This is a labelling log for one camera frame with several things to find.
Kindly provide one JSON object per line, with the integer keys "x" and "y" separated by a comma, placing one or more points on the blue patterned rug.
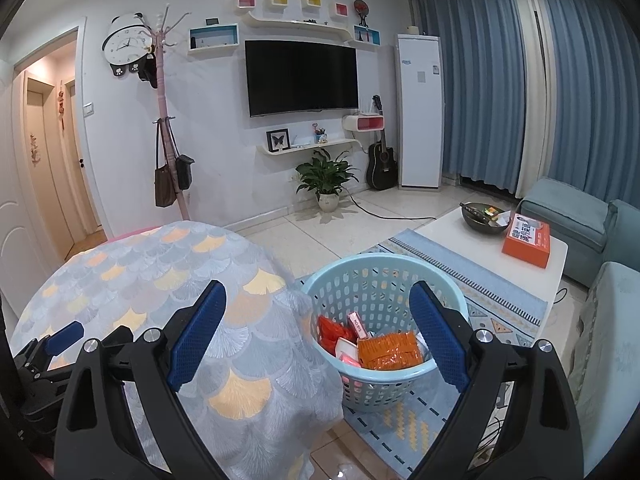
{"x": 500, "y": 300}

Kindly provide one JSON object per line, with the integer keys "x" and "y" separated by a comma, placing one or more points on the white red-label packet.
{"x": 358, "y": 325}

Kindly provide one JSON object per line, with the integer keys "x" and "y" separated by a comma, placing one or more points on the panda wall clock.
{"x": 125, "y": 45}

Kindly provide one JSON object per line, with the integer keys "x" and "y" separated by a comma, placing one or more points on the pink packet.
{"x": 350, "y": 361}

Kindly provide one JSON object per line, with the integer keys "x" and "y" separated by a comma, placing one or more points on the small pen holder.
{"x": 320, "y": 135}

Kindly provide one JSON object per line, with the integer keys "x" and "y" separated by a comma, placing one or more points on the black flat television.
{"x": 300, "y": 77}

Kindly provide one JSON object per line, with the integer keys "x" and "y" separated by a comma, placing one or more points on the white coffee table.
{"x": 475, "y": 255}

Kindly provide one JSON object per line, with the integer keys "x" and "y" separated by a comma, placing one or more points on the yellow wall cube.
{"x": 279, "y": 0}
{"x": 312, "y": 1}

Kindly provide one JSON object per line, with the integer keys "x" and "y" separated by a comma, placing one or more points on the wall light switch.
{"x": 88, "y": 108}

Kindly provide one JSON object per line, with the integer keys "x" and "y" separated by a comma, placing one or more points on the black bag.
{"x": 184, "y": 172}

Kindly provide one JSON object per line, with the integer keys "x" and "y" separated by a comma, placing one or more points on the red wall cube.
{"x": 246, "y": 0}
{"x": 341, "y": 10}

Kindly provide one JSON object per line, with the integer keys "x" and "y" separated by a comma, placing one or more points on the brown tote bag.
{"x": 164, "y": 187}

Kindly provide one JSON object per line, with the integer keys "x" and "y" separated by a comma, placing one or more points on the blue curtain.
{"x": 590, "y": 85}
{"x": 475, "y": 85}

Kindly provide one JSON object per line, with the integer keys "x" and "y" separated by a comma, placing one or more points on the small blue-backed box shelf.
{"x": 367, "y": 36}

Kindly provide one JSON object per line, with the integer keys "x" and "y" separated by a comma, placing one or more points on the orange box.
{"x": 525, "y": 250}

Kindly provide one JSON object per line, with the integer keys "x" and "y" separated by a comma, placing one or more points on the white and red wall box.
{"x": 367, "y": 124}

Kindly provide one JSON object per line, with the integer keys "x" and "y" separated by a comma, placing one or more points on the black cap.
{"x": 147, "y": 72}

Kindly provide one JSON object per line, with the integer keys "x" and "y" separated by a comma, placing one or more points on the blue sofa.
{"x": 610, "y": 335}

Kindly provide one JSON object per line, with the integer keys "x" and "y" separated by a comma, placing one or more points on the red plastic bag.
{"x": 332, "y": 332}

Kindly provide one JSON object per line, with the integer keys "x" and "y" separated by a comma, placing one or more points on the round red hand fan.
{"x": 361, "y": 7}

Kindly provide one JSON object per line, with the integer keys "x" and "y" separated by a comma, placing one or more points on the white standing air conditioner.
{"x": 417, "y": 125}

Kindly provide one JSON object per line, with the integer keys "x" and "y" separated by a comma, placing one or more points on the white hallway door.
{"x": 85, "y": 195}
{"x": 45, "y": 190}

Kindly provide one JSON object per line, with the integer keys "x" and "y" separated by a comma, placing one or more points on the fan-patterned tablecloth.
{"x": 150, "y": 270}

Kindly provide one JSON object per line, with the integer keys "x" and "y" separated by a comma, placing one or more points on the wide blue-backed box shelf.
{"x": 215, "y": 39}

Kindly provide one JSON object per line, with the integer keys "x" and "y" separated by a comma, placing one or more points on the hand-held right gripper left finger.
{"x": 197, "y": 335}

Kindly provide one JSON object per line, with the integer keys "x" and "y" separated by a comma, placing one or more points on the white sheer curtain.
{"x": 532, "y": 110}

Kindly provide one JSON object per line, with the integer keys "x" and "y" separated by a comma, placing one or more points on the red door decoration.
{"x": 34, "y": 149}

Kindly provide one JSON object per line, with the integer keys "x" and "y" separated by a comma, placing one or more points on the light blue laundry basket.
{"x": 380, "y": 373}

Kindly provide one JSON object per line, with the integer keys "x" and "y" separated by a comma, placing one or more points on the dark bowl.
{"x": 480, "y": 223}

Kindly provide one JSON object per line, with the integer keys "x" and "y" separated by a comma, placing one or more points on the black guitar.
{"x": 382, "y": 165}

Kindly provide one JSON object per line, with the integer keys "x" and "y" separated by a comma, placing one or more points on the white panel door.
{"x": 17, "y": 250}

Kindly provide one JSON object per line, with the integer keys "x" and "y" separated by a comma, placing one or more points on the white curved wall shelf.
{"x": 310, "y": 148}

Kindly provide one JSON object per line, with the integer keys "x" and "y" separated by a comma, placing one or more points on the butterfly picture frame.
{"x": 278, "y": 140}

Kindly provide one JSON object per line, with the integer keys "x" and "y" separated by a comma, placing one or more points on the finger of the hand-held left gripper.
{"x": 117, "y": 336}
{"x": 65, "y": 335}

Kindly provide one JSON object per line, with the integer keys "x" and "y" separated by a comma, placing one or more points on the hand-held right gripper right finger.
{"x": 440, "y": 340}

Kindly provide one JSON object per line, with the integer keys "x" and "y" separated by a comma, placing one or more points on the red hanging ornament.
{"x": 61, "y": 105}

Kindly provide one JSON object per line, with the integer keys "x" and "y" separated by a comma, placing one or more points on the potted green plant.
{"x": 325, "y": 170}

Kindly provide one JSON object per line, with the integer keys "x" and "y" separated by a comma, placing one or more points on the orange snack packet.
{"x": 387, "y": 350}

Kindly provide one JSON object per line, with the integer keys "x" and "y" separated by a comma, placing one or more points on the pink coat rack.
{"x": 167, "y": 125}

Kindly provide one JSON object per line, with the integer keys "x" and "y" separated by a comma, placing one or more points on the long white curved shelf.
{"x": 300, "y": 26}

